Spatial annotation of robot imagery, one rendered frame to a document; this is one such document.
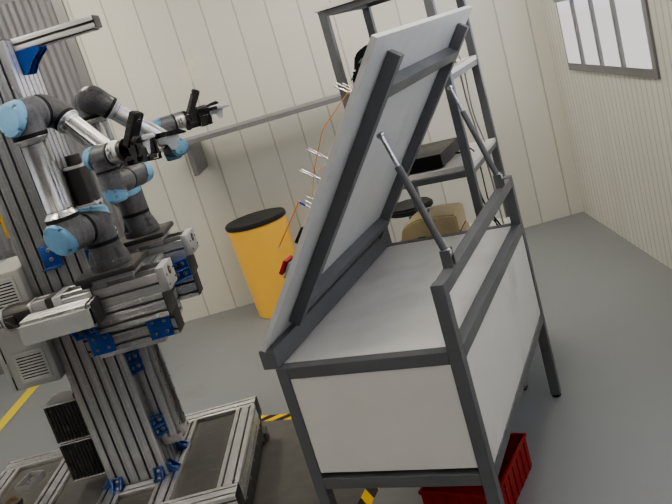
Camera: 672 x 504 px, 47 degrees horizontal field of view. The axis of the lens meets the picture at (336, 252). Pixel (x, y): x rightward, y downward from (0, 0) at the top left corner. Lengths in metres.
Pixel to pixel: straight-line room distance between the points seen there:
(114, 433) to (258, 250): 2.32
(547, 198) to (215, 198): 2.48
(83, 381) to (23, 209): 0.72
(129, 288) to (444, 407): 1.23
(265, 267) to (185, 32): 1.75
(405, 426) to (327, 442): 0.28
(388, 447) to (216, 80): 3.81
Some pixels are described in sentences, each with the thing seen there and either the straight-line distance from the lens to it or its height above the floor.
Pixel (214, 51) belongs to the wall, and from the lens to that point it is 5.73.
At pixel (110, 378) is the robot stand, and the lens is 3.25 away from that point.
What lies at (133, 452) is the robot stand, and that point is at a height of 0.36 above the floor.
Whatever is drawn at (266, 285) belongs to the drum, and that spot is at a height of 0.25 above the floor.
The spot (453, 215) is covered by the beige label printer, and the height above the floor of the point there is 0.84.
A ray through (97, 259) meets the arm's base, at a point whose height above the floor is 1.21.
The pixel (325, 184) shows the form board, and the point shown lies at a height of 1.34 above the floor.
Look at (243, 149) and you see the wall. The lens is 5.76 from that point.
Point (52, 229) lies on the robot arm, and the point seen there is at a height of 1.37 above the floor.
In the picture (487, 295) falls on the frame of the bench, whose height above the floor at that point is 0.80.
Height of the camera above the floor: 1.69
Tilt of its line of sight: 15 degrees down
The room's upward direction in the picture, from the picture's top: 17 degrees counter-clockwise
